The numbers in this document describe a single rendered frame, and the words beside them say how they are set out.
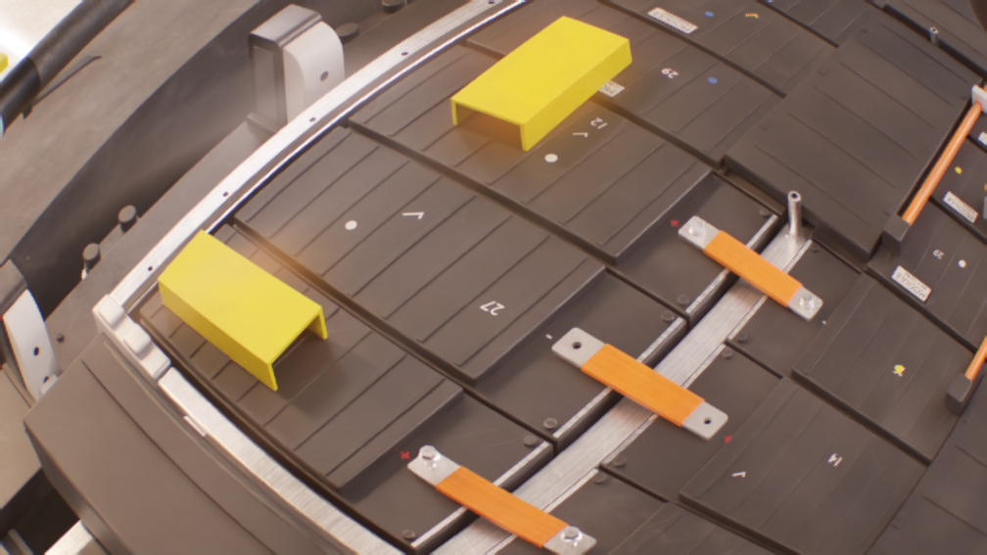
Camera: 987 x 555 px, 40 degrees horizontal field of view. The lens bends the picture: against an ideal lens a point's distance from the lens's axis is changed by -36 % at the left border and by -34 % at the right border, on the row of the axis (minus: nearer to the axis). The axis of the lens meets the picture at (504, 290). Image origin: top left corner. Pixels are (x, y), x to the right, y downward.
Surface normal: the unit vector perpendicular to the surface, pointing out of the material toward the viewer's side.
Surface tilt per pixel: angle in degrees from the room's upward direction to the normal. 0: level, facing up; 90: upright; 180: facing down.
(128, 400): 0
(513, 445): 0
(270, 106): 90
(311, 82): 90
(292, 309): 0
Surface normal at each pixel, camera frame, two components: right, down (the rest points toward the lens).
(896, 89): -0.08, -0.71
